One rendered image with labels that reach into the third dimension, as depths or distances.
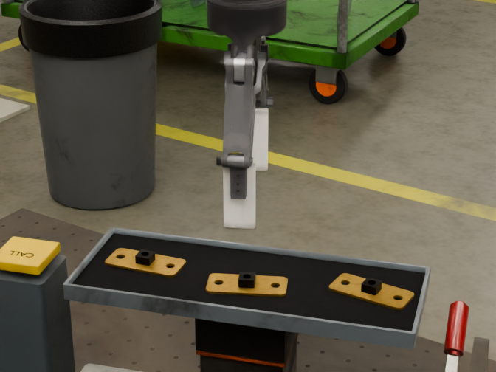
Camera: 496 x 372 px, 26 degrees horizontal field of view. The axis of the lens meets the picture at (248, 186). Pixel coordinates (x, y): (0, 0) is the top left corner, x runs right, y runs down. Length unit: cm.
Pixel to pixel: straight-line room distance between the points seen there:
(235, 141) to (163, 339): 97
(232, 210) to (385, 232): 281
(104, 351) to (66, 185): 212
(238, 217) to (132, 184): 294
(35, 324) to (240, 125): 39
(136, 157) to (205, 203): 31
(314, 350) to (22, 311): 76
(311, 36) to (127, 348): 325
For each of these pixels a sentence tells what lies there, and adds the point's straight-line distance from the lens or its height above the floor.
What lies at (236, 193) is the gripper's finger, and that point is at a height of 131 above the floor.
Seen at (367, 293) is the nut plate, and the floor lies 116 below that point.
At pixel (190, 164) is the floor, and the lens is 431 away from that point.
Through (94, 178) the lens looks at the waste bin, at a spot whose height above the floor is 14.
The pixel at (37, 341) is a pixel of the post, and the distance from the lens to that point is 124.
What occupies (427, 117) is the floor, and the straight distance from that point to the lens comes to 485.
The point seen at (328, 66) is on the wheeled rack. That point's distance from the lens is 481.
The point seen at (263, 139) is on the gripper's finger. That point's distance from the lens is 113.
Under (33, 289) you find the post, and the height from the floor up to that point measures 113.
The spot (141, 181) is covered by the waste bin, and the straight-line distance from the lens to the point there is 398.
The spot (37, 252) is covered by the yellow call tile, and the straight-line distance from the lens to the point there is 123.
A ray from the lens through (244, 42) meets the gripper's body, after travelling 99.
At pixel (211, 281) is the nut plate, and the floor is 116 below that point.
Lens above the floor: 173
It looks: 25 degrees down
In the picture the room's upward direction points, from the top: straight up
